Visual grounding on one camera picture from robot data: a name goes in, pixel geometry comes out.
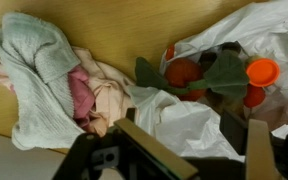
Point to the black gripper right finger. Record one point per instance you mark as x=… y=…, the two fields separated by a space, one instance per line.
x=259 y=150

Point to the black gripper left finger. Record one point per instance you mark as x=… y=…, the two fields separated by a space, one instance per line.
x=150 y=146

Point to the orange plastic cup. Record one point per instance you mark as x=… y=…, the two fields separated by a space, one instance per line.
x=262 y=72

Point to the red plush vegetable green leaves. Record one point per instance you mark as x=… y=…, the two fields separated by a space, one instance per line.
x=184 y=73

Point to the white plastic bag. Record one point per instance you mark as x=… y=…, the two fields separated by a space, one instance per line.
x=184 y=126

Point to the light pink cloth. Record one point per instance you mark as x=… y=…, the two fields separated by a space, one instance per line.
x=110 y=90

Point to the hot pink cloth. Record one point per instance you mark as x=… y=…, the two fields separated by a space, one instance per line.
x=80 y=93

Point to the white terry towel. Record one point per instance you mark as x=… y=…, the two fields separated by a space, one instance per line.
x=34 y=50

